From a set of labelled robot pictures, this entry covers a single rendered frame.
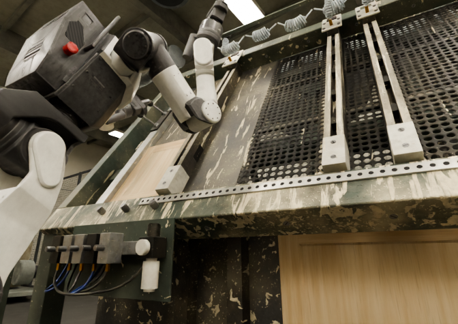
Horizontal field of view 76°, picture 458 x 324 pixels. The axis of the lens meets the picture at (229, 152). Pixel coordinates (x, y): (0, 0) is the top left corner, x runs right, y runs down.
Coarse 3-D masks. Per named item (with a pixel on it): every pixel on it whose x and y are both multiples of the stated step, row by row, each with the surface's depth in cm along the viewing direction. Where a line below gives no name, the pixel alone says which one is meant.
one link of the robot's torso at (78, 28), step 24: (48, 24) 96; (72, 24) 83; (96, 24) 91; (24, 48) 87; (48, 48) 76; (72, 48) 79; (96, 48) 89; (24, 72) 78; (48, 72) 76; (72, 72) 80; (96, 72) 85; (120, 72) 91; (48, 96) 78; (72, 96) 80; (96, 96) 85; (120, 96) 93; (72, 120) 83; (96, 120) 85
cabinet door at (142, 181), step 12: (168, 144) 145; (180, 144) 139; (144, 156) 146; (156, 156) 140; (168, 156) 135; (144, 168) 136; (156, 168) 131; (132, 180) 131; (144, 180) 127; (156, 180) 122; (120, 192) 127; (132, 192) 123; (144, 192) 118; (156, 192) 114
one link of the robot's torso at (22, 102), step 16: (0, 96) 67; (16, 96) 70; (32, 96) 73; (0, 112) 66; (16, 112) 69; (32, 112) 72; (48, 112) 76; (0, 128) 67; (16, 128) 69; (48, 128) 84; (64, 128) 80; (0, 144) 68
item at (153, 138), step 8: (168, 120) 170; (160, 128) 163; (152, 136) 156; (160, 136) 161; (144, 144) 152; (152, 144) 155; (136, 152) 148; (144, 152) 149; (136, 160) 143; (128, 168) 137; (120, 176) 135; (112, 184) 132; (120, 184) 132; (104, 192) 129; (112, 192) 127; (104, 200) 123
